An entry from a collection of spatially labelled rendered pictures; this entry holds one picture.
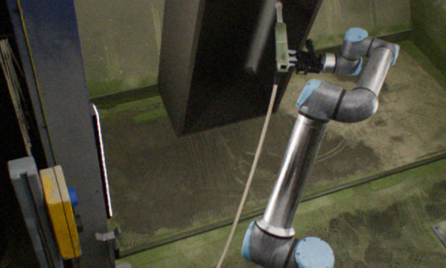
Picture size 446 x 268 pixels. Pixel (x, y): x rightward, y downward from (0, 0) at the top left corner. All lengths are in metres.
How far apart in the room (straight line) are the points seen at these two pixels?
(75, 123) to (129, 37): 1.77
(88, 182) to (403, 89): 2.67
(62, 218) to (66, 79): 0.54
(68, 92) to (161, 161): 1.64
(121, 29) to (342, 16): 1.64
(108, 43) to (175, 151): 0.81
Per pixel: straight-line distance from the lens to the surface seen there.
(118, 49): 3.66
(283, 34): 2.53
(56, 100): 1.87
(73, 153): 2.06
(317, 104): 1.94
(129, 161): 3.43
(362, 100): 1.96
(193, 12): 2.28
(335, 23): 4.24
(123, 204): 3.23
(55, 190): 1.42
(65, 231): 1.49
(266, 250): 2.10
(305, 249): 2.09
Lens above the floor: 2.65
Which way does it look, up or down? 47 degrees down
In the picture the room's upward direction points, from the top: 6 degrees clockwise
